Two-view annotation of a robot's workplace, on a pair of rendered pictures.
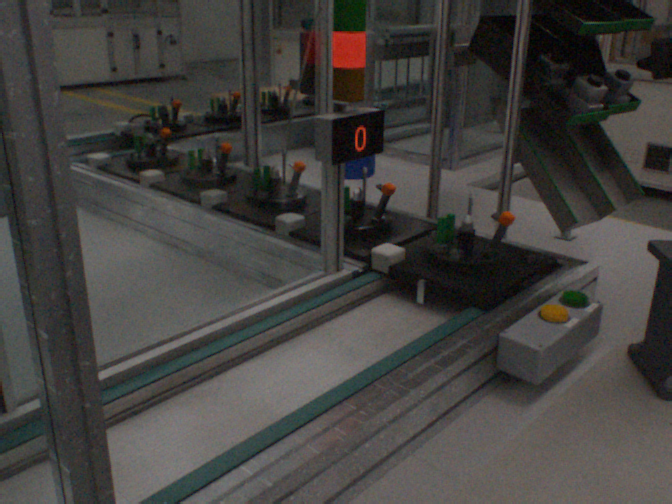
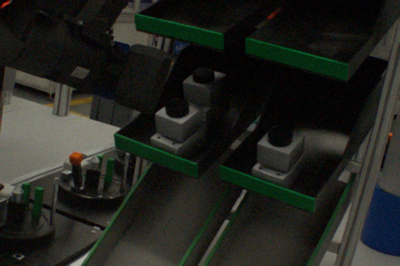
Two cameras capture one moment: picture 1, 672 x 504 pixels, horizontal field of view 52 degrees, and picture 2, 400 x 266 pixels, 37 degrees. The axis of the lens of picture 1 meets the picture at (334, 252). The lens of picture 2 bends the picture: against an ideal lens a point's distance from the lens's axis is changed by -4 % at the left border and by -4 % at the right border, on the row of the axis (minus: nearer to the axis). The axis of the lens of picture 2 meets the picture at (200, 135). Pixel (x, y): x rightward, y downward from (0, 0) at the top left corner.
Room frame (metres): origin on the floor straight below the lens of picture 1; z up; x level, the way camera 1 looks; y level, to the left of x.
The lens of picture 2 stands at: (1.03, -1.18, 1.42)
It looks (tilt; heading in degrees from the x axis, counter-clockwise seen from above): 14 degrees down; 66
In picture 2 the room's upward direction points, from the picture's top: 11 degrees clockwise
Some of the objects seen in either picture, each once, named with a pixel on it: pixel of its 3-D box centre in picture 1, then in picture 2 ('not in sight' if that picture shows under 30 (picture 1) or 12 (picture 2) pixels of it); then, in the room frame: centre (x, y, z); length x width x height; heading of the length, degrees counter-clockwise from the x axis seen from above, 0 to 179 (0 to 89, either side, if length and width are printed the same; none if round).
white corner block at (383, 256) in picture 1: (387, 258); (5, 198); (1.14, -0.10, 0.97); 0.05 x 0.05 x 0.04; 48
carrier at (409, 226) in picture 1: (357, 205); (92, 174); (1.31, -0.04, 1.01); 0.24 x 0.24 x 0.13; 48
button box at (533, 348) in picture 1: (551, 333); not in sight; (0.93, -0.34, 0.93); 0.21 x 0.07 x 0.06; 138
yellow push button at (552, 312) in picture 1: (554, 315); not in sight; (0.93, -0.34, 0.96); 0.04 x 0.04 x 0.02
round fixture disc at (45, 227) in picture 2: (464, 253); (14, 224); (1.14, -0.23, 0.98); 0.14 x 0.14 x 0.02
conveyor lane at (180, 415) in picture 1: (342, 342); not in sight; (0.94, -0.01, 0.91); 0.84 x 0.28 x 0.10; 138
